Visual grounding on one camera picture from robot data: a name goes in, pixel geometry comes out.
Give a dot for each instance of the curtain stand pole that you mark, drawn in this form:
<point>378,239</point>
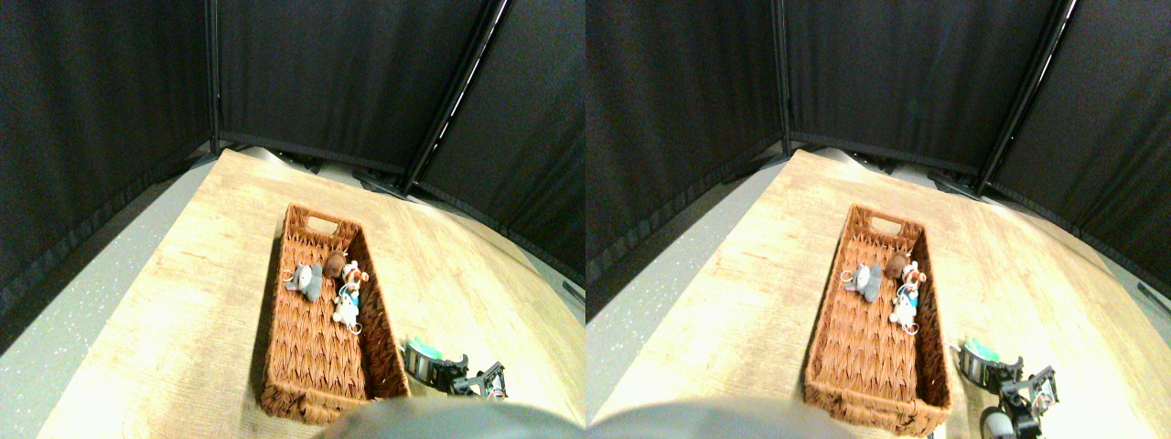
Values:
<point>423,160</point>
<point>213,73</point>
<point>781,73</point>
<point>993,160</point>

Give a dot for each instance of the brown wicker basket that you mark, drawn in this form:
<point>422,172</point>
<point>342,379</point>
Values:
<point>860,357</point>
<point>311,357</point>

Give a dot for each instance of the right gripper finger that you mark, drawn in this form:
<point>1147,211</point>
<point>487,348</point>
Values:
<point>423,368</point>
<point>979,369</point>

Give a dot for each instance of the grey mouse toy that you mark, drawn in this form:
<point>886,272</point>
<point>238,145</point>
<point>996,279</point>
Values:
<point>306,283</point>
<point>867,283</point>

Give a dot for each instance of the brown toy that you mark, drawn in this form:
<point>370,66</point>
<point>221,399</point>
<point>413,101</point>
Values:
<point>897,266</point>
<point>335,266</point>

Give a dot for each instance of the white and orange toy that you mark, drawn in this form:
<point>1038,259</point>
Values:
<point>915,273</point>
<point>355,273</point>

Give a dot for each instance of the curtain stand foot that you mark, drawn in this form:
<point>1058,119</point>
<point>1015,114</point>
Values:
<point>953,186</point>
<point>574,294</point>
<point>1154,297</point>
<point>380,185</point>

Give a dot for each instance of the black bracket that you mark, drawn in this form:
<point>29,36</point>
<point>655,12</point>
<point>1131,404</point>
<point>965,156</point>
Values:
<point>489,382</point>

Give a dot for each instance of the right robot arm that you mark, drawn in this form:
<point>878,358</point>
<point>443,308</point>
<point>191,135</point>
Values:
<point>1002,425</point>

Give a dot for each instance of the white toy with blue hat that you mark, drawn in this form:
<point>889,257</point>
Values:
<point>347,309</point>
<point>905,309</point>

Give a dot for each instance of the green toy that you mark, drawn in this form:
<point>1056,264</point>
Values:
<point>983,349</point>
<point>425,348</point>

